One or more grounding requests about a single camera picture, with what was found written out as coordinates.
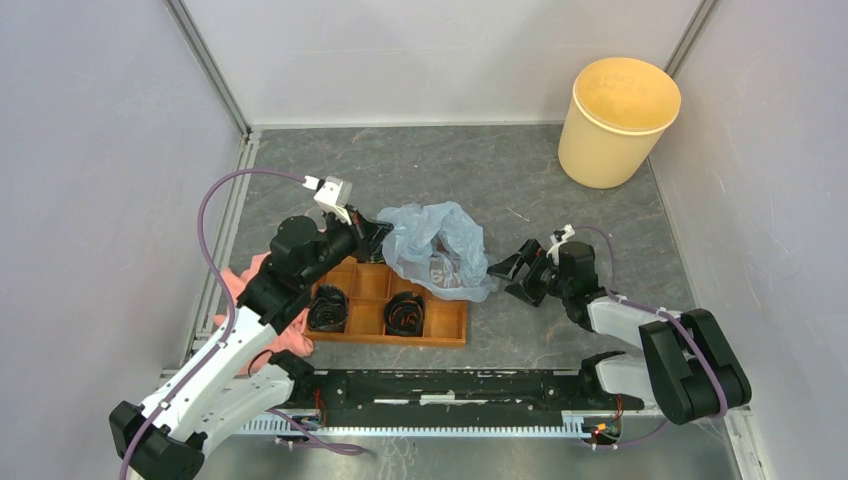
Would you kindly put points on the black orange rolled belt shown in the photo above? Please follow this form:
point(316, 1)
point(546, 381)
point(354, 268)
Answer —
point(404, 315)

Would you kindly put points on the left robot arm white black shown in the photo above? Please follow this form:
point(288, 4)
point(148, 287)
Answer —
point(173, 430)

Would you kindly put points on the aluminium frame rail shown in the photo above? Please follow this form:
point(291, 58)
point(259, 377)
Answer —
point(288, 423)

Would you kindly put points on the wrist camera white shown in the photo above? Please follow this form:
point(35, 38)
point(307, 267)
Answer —
point(558, 238)
point(331, 195)

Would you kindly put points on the light blue plastic trash bag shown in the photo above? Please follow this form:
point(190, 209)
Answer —
point(439, 247)

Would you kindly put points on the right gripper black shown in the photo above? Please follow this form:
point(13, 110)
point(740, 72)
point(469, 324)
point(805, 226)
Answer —
point(533, 256)

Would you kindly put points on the orange compartment tray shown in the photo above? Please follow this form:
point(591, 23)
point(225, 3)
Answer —
point(369, 288)

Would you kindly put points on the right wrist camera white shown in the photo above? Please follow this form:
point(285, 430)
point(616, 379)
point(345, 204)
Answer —
point(558, 238)

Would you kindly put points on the black rolled belt left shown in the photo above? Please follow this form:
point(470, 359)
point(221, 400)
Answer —
point(329, 310)

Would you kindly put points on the yellow round trash bin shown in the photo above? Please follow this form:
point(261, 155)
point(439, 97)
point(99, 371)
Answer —
point(619, 109)

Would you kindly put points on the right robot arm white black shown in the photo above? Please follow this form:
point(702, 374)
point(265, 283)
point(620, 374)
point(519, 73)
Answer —
point(686, 366)

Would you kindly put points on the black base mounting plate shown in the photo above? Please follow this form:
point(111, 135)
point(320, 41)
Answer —
point(450, 398)

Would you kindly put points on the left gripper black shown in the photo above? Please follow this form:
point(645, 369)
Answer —
point(368, 236)

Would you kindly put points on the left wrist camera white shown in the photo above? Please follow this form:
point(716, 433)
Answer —
point(331, 195)

